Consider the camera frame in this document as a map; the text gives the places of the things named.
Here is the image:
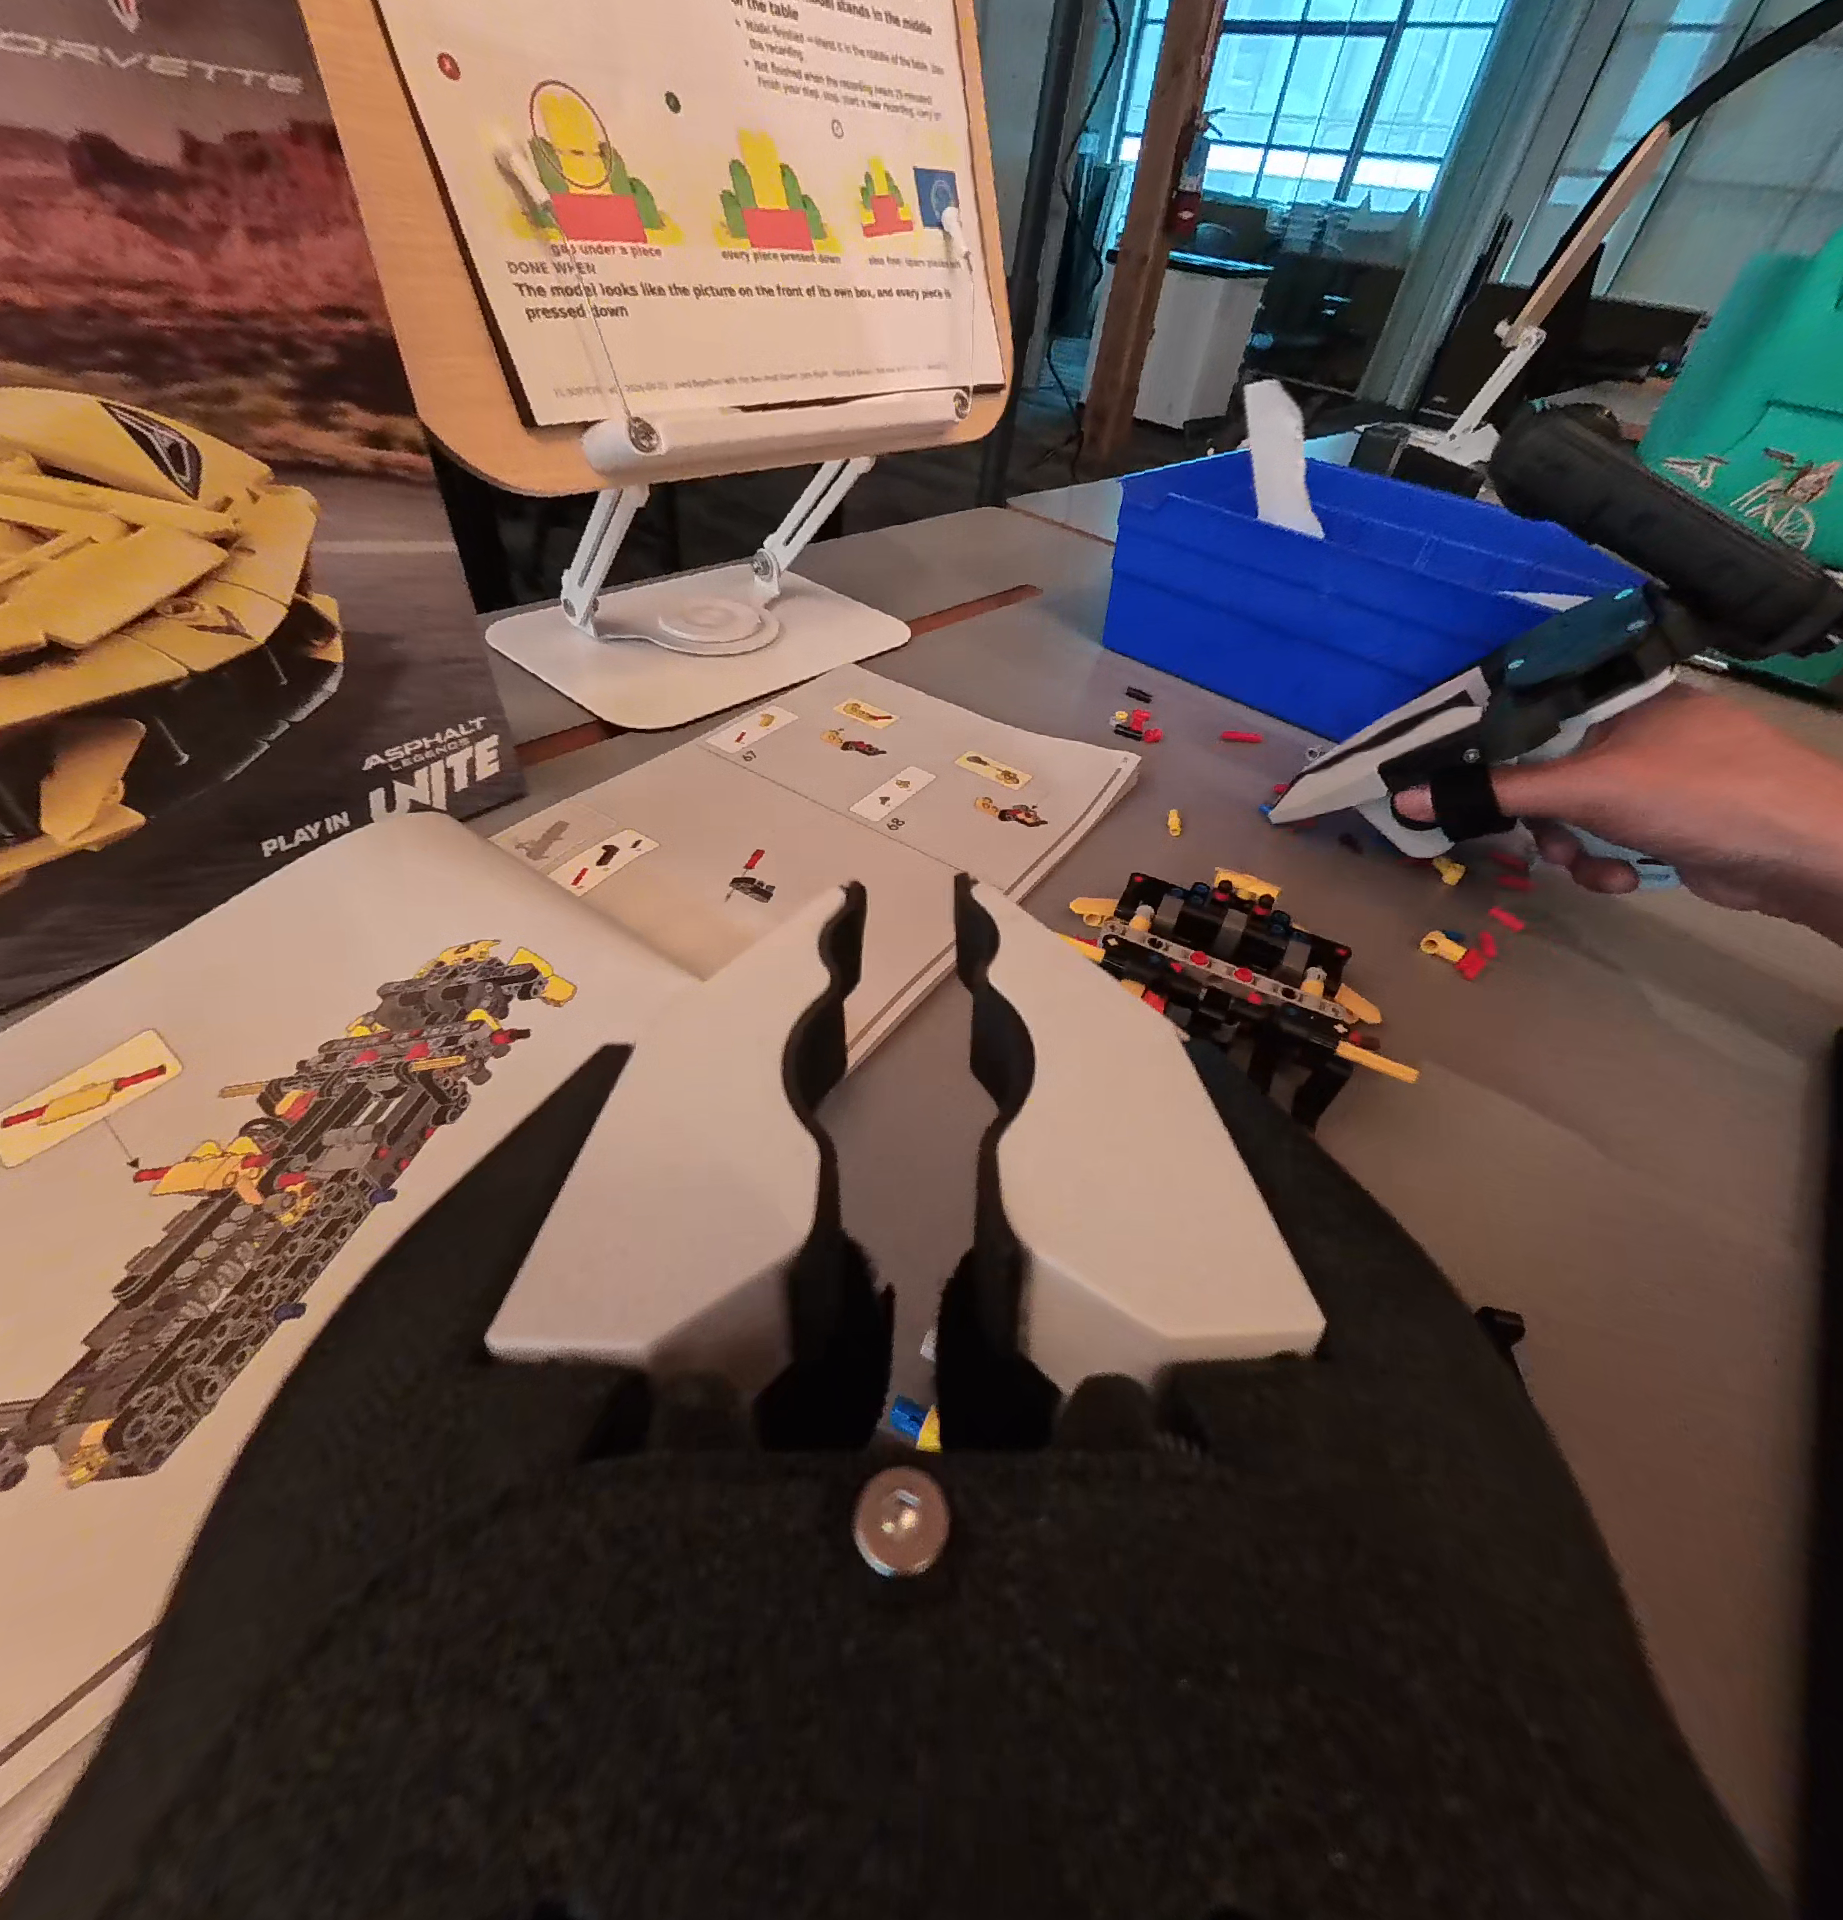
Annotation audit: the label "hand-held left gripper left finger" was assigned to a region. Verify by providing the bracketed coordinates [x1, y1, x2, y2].
[482, 882, 901, 1451]

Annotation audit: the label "white paper slip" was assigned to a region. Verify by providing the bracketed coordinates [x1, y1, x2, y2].
[1244, 377, 1328, 542]

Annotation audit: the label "wooden post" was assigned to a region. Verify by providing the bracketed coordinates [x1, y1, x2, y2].
[1078, 0, 1230, 474]

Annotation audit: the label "teal tote bag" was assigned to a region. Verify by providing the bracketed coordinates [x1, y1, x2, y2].
[1638, 209, 1843, 574]

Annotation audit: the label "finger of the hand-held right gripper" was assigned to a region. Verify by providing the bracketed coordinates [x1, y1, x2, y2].
[1263, 663, 1508, 829]

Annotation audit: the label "white board stand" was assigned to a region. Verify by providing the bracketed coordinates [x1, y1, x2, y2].
[482, 450, 915, 734]

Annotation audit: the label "lego set box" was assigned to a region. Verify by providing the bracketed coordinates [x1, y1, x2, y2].
[0, 0, 529, 1029]

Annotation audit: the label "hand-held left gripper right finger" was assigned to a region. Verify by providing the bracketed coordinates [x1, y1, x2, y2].
[933, 876, 1332, 1451]

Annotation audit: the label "person's right hand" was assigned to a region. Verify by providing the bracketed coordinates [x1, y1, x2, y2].
[1387, 682, 1823, 917]

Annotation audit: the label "blue plastic bin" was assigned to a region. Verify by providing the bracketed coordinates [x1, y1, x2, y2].
[1101, 450, 1651, 744]

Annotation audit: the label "lego instruction booklet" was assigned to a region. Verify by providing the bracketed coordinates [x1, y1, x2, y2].
[0, 666, 1145, 1920]

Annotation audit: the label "scattered small lego pieces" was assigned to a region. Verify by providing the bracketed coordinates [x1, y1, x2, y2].
[1109, 682, 1539, 984]

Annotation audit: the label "white cabinet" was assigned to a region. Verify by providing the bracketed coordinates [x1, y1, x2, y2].
[1132, 262, 1275, 433]

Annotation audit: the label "red fire extinguisher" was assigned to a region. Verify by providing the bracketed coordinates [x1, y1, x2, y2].
[1169, 107, 1219, 248]

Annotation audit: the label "wire bicycle model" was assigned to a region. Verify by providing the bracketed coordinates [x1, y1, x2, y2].
[1663, 450, 1843, 556]

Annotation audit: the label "lego car chassis model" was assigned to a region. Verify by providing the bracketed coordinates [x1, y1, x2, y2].
[1068, 867, 1421, 1128]

